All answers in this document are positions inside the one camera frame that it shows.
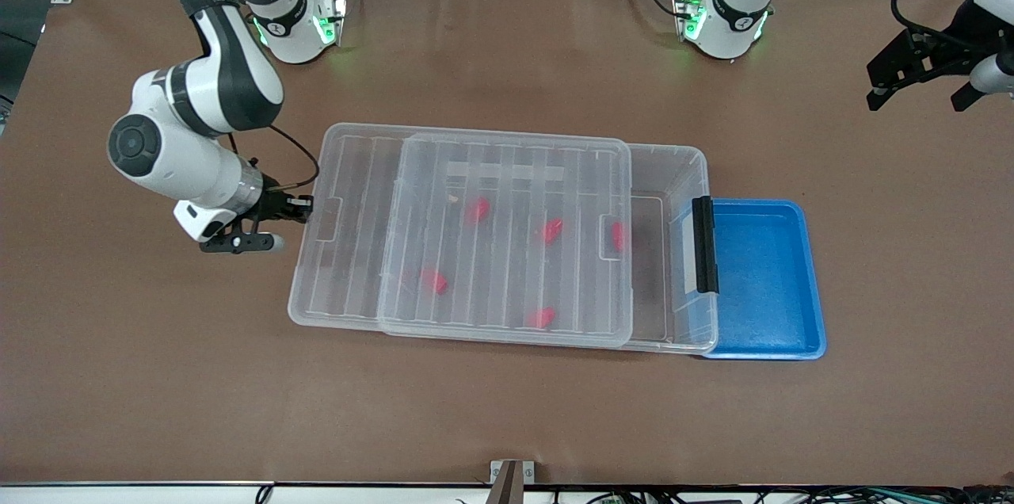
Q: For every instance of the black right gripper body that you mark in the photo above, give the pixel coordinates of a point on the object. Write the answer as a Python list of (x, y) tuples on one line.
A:
[(275, 205)]

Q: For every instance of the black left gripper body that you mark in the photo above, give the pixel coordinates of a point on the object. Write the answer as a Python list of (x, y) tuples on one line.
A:
[(937, 56)]

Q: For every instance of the clear plastic box lid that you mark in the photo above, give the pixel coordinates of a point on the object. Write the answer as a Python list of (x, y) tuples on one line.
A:
[(348, 250)]

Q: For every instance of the red block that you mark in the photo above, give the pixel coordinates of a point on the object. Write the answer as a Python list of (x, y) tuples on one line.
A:
[(618, 235), (542, 318), (435, 280), (552, 230), (477, 209)]

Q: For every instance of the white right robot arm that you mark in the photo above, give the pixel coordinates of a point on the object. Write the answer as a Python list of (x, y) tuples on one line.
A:
[(222, 88)]

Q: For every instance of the clear plastic storage box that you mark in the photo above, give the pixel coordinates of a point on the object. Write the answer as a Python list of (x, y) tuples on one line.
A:
[(673, 171)]

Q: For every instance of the blue plastic tray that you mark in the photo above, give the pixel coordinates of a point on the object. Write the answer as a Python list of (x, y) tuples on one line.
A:
[(776, 266)]

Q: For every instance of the brown paper table cover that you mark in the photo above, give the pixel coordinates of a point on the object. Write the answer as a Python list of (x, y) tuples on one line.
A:
[(475, 409)]

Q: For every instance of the metal table edge bracket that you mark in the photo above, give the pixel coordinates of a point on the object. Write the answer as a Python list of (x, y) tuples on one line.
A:
[(512, 480)]

